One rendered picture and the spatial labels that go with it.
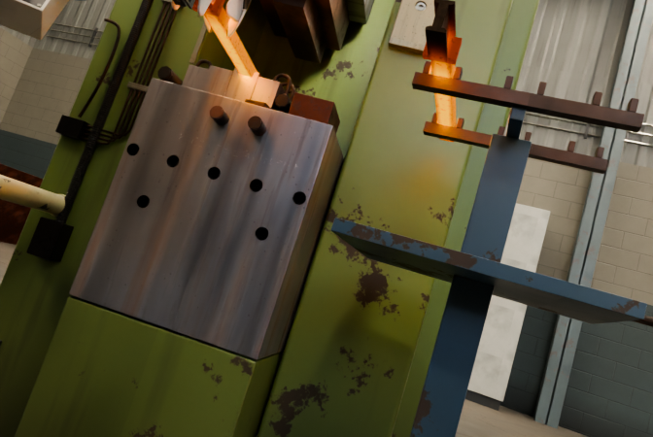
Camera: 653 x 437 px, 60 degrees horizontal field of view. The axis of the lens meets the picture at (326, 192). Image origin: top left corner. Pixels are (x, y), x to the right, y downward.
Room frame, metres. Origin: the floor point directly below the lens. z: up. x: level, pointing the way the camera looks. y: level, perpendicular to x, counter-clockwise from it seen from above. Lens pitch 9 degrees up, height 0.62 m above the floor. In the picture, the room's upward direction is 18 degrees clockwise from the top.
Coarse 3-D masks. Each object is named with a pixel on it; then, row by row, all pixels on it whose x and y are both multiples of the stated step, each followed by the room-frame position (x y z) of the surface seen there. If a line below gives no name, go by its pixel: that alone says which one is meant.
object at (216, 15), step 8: (216, 0) 0.87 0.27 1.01; (224, 0) 0.88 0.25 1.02; (192, 8) 0.88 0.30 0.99; (208, 8) 0.87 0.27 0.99; (216, 8) 0.87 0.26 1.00; (208, 16) 0.90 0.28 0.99; (216, 16) 0.88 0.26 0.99; (224, 16) 0.92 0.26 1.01; (216, 24) 0.93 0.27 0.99; (224, 24) 0.93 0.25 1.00; (216, 32) 0.96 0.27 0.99; (224, 32) 0.95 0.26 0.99; (224, 40) 0.98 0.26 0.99; (232, 40) 0.98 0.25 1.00; (240, 40) 1.01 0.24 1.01; (224, 48) 1.02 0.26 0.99; (232, 48) 1.01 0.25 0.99; (240, 48) 1.02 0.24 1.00; (232, 56) 1.05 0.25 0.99; (240, 56) 1.04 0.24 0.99; (248, 56) 1.07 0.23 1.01; (240, 64) 1.08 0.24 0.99; (248, 64) 1.09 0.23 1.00; (240, 72) 1.12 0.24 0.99; (248, 72) 1.11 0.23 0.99
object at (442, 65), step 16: (448, 0) 0.65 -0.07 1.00; (448, 16) 0.67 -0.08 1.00; (432, 32) 0.65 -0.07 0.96; (448, 32) 0.71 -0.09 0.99; (432, 48) 0.69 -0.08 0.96; (448, 48) 0.72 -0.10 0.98; (432, 64) 0.77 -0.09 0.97; (448, 64) 0.75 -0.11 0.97; (448, 96) 0.86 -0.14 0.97; (448, 112) 0.93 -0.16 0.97
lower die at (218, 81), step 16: (192, 80) 1.14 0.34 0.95; (208, 80) 1.14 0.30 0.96; (224, 80) 1.13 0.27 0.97; (240, 80) 1.12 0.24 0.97; (256, 80) 1.12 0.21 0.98; (272, 80) 1.11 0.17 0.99; (224, 96) 1.13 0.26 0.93; (240, 96) 1.12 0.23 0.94; (256, 96) 1.12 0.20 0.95; (272, 96) 1.11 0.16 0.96
